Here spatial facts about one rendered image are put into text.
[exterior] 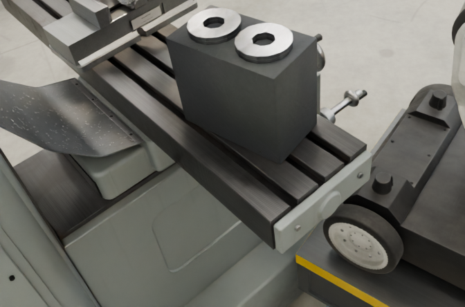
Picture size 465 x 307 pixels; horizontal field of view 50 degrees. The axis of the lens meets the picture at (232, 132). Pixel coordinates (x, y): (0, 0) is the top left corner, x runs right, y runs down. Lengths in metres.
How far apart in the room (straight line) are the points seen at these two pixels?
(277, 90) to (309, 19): 2.27
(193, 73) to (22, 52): 2.50
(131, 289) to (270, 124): 0.72
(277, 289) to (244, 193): 0.85
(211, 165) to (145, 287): 0.61
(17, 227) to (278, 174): 0.47
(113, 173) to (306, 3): 2.26
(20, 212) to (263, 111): 0.47
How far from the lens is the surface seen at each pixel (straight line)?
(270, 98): 0.74
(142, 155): 1.09
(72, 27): 1.19
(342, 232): 1.32
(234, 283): 1.59
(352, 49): 2.74
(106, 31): 1.16
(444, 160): 1.42
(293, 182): 0.82
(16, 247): 0.99
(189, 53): 0.81
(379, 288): 1.36
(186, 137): 0.92
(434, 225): 1.28
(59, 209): 1.16
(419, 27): 2.94
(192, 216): 1.32
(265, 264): 1.62
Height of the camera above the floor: 1.59
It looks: 44 degrees down
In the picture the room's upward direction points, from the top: 9 degrees counter-clockwise
